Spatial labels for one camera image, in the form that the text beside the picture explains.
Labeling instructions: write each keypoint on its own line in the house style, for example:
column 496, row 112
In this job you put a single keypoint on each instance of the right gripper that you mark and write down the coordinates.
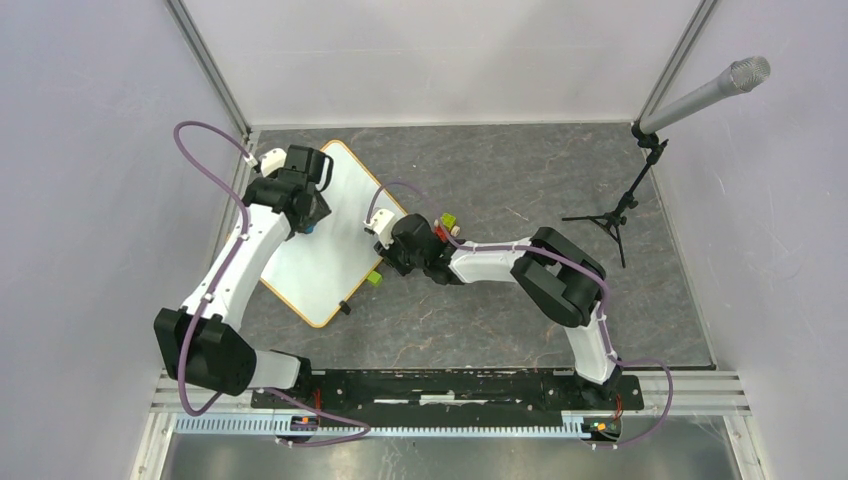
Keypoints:
column 389, row 255

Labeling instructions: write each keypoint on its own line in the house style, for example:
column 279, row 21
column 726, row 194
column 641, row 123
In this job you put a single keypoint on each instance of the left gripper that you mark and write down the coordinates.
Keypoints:
column 321, row 211

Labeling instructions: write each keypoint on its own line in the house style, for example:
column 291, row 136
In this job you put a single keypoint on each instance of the white whiteboard orange frame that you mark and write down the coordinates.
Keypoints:
column 314, row 274

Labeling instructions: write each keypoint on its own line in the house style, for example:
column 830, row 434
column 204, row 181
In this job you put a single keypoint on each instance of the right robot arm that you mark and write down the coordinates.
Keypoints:
column 564, row 282

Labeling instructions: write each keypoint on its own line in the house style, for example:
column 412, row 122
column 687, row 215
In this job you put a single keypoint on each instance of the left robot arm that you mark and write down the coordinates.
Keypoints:
column 200, row 341

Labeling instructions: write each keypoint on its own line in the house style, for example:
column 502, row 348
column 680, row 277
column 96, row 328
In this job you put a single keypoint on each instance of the red lego toy car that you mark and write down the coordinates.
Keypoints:
column 446, row 226

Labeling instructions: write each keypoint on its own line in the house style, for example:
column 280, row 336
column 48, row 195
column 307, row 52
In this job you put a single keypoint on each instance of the small green cube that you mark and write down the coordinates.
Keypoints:
column 374, row 277

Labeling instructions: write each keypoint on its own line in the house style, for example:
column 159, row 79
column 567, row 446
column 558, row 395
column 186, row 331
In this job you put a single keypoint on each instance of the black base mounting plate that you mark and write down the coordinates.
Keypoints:
column 516, row 397

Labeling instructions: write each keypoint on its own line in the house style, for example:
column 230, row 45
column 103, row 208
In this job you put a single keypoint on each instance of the black microphone tripod stand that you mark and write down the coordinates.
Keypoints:
column 610, row 222

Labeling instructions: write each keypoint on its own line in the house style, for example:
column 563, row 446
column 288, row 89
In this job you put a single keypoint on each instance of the grey microphone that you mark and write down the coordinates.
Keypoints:
column 740, row 77

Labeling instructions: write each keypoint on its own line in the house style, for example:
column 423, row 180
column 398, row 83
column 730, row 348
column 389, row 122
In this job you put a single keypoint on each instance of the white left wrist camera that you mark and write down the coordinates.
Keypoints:
column 267, row 163

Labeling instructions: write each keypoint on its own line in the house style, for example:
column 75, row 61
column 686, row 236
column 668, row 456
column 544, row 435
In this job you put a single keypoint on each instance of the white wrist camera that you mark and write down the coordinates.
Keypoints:
column 267, row 163
column 380, row 223

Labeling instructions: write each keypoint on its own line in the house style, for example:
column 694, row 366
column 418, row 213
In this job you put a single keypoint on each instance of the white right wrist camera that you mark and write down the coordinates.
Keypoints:
column 380, row 223

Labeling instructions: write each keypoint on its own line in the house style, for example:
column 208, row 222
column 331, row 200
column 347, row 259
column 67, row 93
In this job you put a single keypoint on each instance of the grey slotted cable duct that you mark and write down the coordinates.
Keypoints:
column 289, row 425

